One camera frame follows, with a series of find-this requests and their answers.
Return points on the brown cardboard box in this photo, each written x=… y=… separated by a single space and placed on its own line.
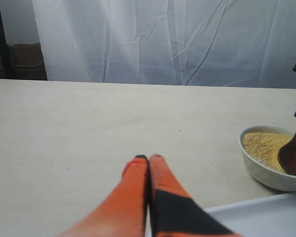
x=26 y=61

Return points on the white rectangular tray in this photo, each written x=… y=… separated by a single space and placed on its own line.
x=273 y=216

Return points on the black tripod pole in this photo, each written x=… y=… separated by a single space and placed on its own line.
x=4 y=52

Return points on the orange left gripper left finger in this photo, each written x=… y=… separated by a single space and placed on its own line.
x=123 y=213

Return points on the white backdrop curtain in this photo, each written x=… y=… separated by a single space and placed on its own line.
x=249 y=43

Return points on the white bowl of yellow grain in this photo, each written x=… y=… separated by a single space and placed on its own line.
x=259 y=145

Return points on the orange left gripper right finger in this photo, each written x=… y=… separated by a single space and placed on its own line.
x=173 y=212

